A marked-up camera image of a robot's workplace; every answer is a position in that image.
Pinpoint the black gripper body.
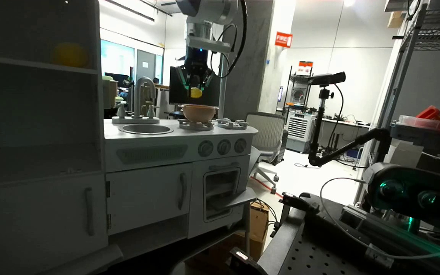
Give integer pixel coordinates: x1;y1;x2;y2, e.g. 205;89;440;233
181;48;217;78

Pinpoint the orange round plushie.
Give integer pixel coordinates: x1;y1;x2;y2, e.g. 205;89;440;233
54;42;89;69

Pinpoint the white toy oven door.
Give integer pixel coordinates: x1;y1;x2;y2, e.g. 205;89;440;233
224;185;259;211

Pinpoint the white small cupboard door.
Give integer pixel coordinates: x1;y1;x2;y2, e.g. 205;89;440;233
106;162;195;237

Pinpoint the white wide cabinet door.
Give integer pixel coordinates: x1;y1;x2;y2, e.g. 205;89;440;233
0;172;111;275

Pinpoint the peach plastic toy pot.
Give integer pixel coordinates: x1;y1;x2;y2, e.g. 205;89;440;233
181;103;222;124

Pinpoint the grey toy stove burner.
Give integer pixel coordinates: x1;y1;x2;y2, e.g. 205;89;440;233
178;118;217;133
216;117;251;132

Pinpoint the grey toy faucet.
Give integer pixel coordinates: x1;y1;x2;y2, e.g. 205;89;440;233
112;75;161;124

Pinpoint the grey toy sink basin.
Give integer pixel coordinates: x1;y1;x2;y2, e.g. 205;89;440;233
118;121;176;136

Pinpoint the grey round stove knob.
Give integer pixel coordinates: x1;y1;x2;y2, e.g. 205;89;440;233
198;140;216;159
233;138;250;155
216;138;233;158

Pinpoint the grey office chair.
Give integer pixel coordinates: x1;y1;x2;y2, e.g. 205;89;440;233
243;112;289;195

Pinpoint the white toy kitchen unit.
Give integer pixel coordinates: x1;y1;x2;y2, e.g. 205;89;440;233
0;0;260;275

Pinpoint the white lab cart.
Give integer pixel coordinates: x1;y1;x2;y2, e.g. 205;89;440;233
285;66;324;155

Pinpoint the brown cardboard box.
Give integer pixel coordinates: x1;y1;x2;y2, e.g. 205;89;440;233
246;199;272;248

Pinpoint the flat brown cardboard sheet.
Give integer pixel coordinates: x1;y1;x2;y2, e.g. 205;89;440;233
182;231;250;275

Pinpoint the black perforated breadboard table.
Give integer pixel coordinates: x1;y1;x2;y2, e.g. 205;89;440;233
257;191;440;275

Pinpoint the red plastic object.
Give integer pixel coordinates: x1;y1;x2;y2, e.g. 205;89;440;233
416;104;440;124

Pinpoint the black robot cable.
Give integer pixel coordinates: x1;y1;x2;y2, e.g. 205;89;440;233
219;0;250;80

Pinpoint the red wall sign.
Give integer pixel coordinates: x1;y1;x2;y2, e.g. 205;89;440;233
274;31;295;51

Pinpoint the black camera on stand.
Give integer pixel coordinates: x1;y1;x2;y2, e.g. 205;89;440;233
306;71;349;88

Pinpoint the black cable connector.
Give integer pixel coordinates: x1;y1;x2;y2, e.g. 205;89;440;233
280;191;324;216

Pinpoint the white thin cable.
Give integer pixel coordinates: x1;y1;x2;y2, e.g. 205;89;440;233
318;176;440;263

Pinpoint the metal wire shelf rack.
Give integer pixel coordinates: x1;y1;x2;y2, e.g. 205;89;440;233
372;0;440;166

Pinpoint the black stereo camera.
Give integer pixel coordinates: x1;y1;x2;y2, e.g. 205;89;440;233
364;162;440;230

